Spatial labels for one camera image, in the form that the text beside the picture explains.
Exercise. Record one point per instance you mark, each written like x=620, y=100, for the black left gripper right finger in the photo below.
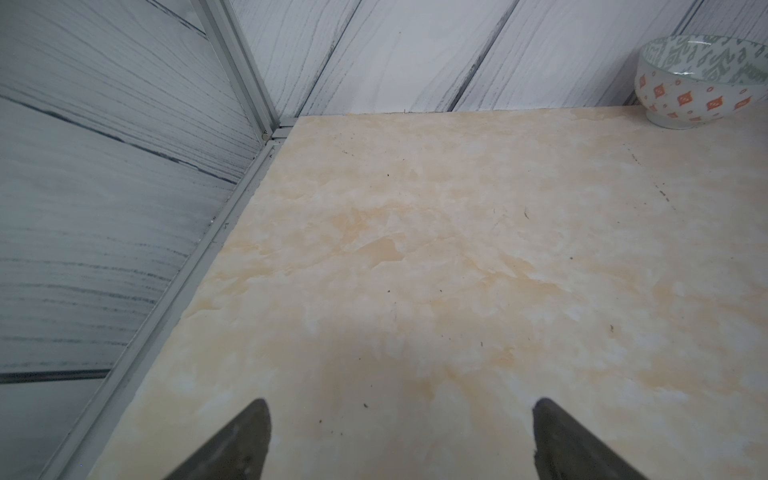
x=565, y=449

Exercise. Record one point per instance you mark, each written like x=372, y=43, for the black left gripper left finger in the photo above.
x=237, y=451

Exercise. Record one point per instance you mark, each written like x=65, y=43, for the patterned ceramic bowl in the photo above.
x=683, y=81

